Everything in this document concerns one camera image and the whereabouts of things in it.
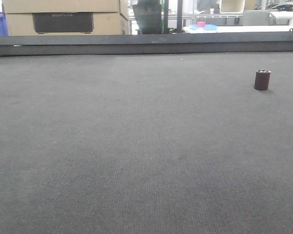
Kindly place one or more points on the lower cardboard box black print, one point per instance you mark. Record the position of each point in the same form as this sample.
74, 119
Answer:
82, 23

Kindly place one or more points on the upper cardboard box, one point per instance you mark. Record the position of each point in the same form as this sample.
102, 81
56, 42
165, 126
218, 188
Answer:
49, 6

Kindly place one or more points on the pink cylinder on tray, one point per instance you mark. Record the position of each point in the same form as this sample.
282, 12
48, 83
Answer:
201, 24

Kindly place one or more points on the black office chair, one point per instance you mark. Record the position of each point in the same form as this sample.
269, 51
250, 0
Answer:
148, 14

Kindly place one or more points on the light blue flat tray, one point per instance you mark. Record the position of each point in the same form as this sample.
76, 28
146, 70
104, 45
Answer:
207, 27

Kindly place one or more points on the white table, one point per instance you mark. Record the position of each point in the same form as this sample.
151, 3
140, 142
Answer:
243, 29

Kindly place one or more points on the dark red cylindrical capacitor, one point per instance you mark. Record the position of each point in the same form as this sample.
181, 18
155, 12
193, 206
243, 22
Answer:
262, 79

